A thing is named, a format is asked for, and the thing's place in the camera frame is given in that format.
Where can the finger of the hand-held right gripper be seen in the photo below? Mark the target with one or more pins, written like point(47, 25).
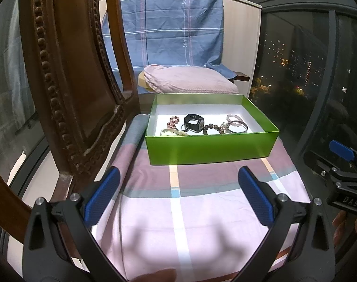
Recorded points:
point(341, 149)

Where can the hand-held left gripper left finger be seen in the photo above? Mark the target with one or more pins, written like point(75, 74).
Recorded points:
point(103, 195)

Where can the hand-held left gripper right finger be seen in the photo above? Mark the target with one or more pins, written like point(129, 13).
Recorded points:
point(254, 196)

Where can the green cardboard box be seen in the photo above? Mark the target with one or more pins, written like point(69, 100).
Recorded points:
point(210, 149)

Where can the gold flower charm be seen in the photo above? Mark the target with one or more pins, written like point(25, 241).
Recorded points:
point(224, 129)

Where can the silver bangle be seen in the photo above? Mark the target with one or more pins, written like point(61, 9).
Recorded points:
point(240, 121)

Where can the black wrist watch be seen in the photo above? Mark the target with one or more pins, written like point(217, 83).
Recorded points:
point(194, 126)

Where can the person's right hand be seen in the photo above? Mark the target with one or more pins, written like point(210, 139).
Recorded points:
point(339, 226)

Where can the person's left hand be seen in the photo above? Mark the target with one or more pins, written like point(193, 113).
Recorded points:
point(155, 275)

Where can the pink plaid cloth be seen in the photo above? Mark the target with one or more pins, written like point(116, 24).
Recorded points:
point(196, 211)

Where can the glass window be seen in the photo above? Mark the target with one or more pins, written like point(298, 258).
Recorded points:
point(284, 64)

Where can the carved wooden chair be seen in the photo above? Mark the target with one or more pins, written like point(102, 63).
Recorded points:
point(69, 79)

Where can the dark wooden armchair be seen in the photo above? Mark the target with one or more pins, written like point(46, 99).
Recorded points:
point(241, 76)

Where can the pink cushion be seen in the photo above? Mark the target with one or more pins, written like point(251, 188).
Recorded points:
point(190, 79)

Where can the blue plaid cloth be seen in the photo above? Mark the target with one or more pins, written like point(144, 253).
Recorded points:
point(166, 35)

